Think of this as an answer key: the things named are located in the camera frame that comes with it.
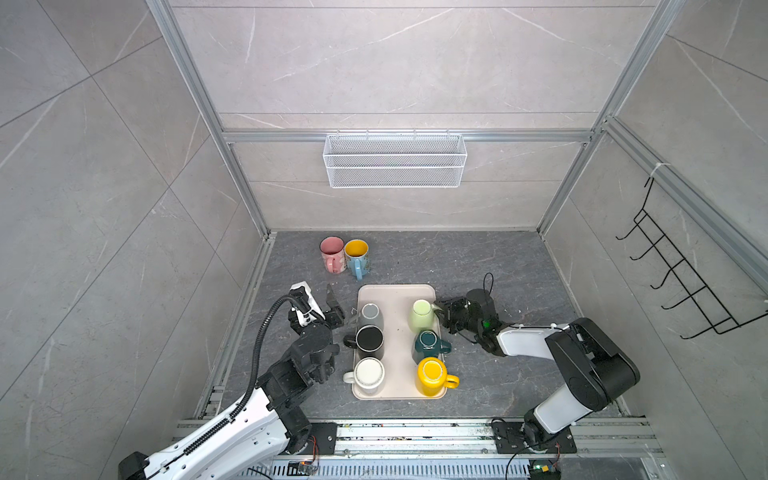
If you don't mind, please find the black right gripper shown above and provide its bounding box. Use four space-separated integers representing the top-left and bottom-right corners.
433 296 483 337

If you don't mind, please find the light green mug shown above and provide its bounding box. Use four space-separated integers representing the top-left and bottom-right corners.
408 299 439 333

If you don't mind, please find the pink mug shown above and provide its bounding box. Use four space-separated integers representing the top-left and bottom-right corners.
320 236 346 274

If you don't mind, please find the blue butterfly mug yellow inside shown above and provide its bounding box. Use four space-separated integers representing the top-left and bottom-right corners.
344 239 370 281

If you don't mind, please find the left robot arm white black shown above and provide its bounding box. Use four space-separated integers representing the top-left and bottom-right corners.
118 281 345 479

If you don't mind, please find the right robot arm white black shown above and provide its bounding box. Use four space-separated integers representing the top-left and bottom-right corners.
434 288 641 451

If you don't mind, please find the dark green mug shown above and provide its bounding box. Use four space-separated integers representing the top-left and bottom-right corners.
412 330 452 364

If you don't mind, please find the grey mug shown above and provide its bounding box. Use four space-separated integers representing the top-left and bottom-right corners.
358 303 384 331

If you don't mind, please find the black mug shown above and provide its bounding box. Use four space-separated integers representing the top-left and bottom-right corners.
343 325 384 360

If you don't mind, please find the white mug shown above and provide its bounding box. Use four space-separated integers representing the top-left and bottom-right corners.
342 357 386 395

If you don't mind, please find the beige plastic tray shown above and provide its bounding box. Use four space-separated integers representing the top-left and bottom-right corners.
351 284 448 401

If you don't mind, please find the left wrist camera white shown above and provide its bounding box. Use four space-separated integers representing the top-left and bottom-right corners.
288 281 326 333

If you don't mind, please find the white wire mesh basket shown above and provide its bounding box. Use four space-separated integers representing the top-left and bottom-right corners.
323 133 468 189

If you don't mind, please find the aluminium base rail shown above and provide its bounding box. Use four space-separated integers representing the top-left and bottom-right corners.
139 414 666 479

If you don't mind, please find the black wire hook rack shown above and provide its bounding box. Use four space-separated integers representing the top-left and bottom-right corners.
615 177 767 341

